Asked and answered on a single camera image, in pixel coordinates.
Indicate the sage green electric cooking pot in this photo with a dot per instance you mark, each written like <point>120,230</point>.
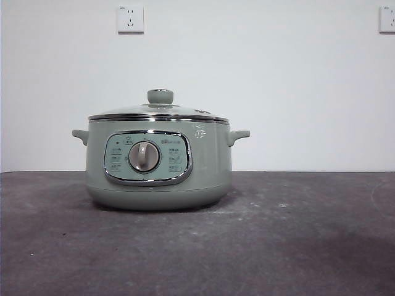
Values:
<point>210,166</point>

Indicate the glass lid with green knob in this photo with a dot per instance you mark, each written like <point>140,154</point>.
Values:
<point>160,97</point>

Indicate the white wall power socket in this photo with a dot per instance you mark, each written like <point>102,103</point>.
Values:
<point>130,19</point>
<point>388,19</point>

